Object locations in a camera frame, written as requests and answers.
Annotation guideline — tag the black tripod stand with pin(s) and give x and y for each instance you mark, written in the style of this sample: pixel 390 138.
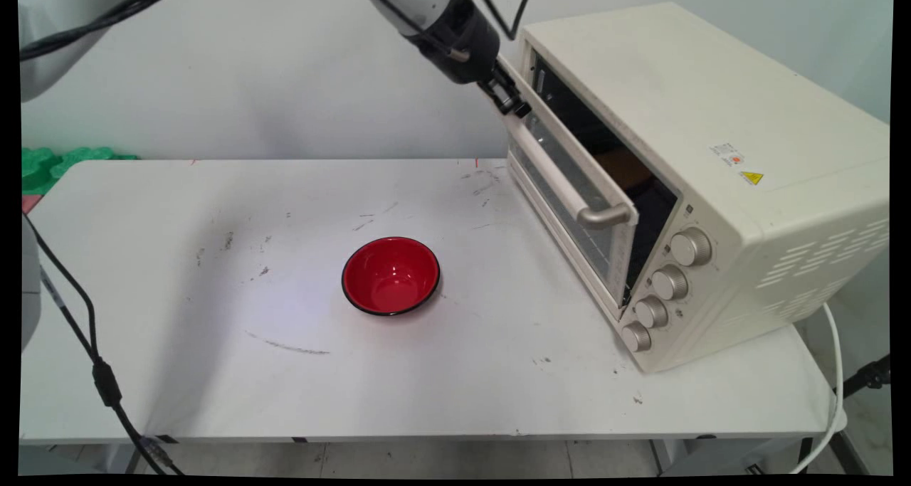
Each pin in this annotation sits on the black tripod stand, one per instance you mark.
pixel 872 378

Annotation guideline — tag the pink foam piece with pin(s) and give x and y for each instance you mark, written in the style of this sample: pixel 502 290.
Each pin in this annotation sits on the pink foam piece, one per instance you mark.
pixel 30 203

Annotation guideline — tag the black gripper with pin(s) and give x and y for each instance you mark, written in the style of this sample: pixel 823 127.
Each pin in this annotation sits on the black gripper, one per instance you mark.
pixel 462 38

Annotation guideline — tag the white label sticker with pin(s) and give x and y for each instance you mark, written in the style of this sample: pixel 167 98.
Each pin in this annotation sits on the white label sticker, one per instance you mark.
pixel 727 154

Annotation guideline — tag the cream toaster oven body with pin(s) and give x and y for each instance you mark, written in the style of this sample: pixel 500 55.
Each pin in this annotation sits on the cream toaster oven body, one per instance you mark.
pixel 712 102

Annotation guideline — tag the green foam block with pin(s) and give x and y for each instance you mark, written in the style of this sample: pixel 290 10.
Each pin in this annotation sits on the green foam block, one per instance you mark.
pixel 43 166

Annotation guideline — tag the large silver oven knob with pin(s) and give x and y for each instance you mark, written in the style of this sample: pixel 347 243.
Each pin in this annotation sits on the large silver oven knob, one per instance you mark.
pixel 691 247

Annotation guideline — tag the yellow warning sticker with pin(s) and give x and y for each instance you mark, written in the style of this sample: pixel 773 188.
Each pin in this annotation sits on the yellow warning sticker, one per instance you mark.
pixel 751 178

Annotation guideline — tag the red bowl with black rim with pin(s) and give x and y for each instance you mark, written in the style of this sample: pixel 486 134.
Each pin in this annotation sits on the red bowl with black rim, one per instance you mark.
pixel 391 276

